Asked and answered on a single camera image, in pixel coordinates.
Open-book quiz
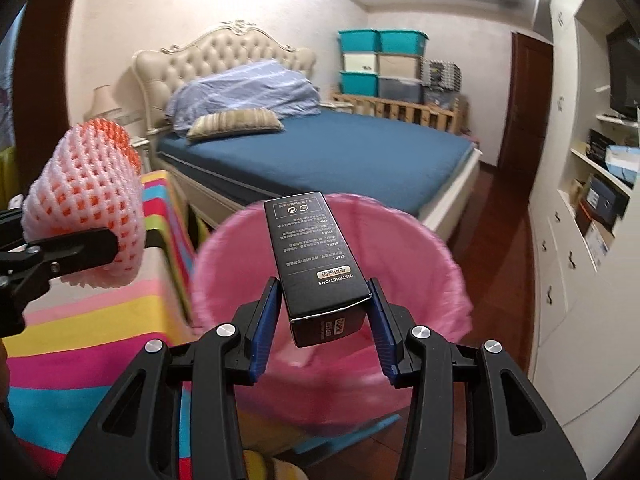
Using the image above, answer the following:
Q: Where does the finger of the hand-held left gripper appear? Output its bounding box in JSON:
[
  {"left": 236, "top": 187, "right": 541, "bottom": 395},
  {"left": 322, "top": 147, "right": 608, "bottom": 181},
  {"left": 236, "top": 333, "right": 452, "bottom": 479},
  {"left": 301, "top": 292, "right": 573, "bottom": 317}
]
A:
[
  {"left": 25, "top": 227, "right": 120, "bottom": 281},
  {"left": 0, "top": 208, "right": 26, "bottom": 251}
]

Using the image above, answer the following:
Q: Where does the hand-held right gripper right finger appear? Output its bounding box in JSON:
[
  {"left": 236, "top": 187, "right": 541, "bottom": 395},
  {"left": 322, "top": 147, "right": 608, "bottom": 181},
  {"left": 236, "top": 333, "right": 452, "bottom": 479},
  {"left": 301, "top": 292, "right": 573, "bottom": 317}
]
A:
[{"left": 367, "top": 276, "right": 588, "bottom": 480}]

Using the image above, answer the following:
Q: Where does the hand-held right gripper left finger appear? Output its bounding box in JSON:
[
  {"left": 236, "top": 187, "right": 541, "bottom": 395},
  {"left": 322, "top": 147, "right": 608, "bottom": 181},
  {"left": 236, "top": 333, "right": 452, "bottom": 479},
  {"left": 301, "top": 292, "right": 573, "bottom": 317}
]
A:
[{"left": 57, "top": 276, "right": 281, "bottom": 480}]

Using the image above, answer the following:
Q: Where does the orange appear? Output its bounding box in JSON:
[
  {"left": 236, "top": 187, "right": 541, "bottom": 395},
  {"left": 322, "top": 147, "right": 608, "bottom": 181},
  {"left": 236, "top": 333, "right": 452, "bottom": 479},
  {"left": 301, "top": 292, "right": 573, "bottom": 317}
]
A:
[{"left": 21, "top": 116, "right": 147, "bottom": 288}]

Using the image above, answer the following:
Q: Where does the pink trash bin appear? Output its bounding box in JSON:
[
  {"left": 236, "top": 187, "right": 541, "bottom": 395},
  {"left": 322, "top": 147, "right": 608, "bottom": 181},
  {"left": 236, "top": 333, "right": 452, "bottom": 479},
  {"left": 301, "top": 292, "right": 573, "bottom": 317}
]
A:
[{"left": 190, "top": 192, "right": 473, "bottom": 431}]

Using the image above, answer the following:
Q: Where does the black carton box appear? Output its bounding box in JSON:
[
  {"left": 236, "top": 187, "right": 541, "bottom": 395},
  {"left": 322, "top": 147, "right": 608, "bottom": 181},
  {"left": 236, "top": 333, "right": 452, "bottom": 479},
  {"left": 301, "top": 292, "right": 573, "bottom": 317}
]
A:
[{"left": 263, "top": 191, "right": 373, "bottom": 348}]

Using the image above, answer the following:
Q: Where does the yellow leather armchair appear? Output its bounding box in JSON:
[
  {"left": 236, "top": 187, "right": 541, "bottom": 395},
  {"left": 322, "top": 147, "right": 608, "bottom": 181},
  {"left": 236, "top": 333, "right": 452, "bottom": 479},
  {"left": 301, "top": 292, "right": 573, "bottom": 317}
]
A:
[{"left": 0, "top": 147, "right": 20, "bottom": 201}]

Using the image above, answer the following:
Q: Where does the white nightstand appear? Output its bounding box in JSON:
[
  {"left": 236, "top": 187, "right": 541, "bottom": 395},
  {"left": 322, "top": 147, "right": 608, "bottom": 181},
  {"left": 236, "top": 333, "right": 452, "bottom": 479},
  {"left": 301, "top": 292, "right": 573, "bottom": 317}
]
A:
[{"left": 131, "top": 135, "right": 152, "bottom": 172}]

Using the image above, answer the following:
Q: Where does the white table lamp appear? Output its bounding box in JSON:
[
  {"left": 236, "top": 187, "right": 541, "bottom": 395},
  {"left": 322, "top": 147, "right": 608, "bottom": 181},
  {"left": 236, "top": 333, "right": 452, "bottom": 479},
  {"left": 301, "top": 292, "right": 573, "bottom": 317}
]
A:
[{"left": 89, "top": 85, "right": 121, "bottom": 123}]

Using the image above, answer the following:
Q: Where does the bed with blue sheet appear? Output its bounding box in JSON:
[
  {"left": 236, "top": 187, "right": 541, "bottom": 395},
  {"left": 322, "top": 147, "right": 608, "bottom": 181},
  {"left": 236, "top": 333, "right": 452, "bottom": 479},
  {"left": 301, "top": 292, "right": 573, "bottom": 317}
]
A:
[{"left": 150, "top": 107, "right": 483, "bottom": 241}]

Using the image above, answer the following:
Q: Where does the striped beige pillow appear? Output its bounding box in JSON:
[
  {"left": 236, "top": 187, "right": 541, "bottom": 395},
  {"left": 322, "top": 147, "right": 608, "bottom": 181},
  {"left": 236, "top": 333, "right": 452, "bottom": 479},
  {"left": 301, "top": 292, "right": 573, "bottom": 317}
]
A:
[{"left": 186, "top": 109, "right": 285, "bottom": 142}]

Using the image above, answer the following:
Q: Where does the beige tufted headboard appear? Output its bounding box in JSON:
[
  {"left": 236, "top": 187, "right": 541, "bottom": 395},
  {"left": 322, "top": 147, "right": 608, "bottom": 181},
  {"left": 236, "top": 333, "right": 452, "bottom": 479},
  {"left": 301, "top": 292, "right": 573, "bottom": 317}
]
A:
[{"left": 132, "top": 20, "right": 317, "bottom": 136}]

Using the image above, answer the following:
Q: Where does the grey storage box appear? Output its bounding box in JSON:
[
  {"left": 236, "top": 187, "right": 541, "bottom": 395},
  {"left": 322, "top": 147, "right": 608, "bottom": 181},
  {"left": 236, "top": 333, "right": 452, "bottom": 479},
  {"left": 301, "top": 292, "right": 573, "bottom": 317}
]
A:
[{"left": 377, "top": 76, "right": 425, "bottom": 106}]

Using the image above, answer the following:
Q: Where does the dark blue case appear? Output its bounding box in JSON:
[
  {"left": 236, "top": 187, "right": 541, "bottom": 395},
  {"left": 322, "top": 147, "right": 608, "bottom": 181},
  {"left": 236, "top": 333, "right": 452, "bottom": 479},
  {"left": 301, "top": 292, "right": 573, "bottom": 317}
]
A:
[{"left": 575, "top": 175, "right": 630, "bottom": 233}]

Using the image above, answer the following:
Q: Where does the patterned storage box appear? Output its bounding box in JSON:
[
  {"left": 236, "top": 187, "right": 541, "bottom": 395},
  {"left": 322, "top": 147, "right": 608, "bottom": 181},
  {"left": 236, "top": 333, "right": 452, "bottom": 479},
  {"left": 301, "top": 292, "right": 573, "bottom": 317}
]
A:
[{"left": 420, "top": 59, "right": 461, "bottom": 92}]

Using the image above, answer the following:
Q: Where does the dark wooden door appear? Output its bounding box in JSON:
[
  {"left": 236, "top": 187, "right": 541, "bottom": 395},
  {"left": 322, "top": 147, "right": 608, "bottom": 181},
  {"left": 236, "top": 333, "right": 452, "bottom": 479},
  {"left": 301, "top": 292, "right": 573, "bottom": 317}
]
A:
[{"left": 497, "top": 31, "right": 553, "bottom": 176}]

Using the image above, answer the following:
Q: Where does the beige storage box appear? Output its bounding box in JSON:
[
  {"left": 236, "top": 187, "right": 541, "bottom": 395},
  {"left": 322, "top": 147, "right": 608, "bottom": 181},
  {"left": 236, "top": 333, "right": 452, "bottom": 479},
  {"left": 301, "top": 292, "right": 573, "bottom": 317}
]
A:
[{"left": 376, "top": 53, "right": 422, "bottom": 80}]

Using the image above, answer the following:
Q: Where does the white storage box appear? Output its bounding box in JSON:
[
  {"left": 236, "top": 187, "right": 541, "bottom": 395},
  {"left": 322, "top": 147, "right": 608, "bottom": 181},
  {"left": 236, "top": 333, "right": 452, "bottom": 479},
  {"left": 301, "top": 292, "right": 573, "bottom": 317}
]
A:
[{"left": 342, "top": 51, "right": 379, "bottom": 73}]

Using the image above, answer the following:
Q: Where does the black box on shelf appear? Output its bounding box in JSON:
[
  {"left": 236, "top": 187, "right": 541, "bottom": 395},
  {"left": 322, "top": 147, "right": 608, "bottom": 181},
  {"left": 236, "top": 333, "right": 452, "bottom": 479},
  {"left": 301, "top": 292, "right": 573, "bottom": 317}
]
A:
[{"left": 587, "top": 130, "right": 616, "bottom": 163}]

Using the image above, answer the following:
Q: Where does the blue tissue box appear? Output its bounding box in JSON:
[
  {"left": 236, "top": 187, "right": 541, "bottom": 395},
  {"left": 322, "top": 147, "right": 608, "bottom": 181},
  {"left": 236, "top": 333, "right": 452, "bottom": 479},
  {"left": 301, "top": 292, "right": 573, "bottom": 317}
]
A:
[{"left": 605, "top": 145, "right": 640, "bottom": 186}]

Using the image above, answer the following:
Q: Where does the black television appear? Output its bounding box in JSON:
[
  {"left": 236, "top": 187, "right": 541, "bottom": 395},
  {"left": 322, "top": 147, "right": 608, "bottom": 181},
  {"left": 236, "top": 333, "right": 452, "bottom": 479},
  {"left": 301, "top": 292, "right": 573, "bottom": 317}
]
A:
[{"left": 606, "top": 20, "right": 640, "bottom": 121}]

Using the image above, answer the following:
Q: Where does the white wall cabinet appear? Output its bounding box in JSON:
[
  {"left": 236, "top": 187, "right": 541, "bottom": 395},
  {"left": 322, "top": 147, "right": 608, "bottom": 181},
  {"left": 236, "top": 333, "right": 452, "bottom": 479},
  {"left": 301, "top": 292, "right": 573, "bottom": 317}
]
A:
[{"left": 530, "top": 0, "right": 640, "bottom": 421}]

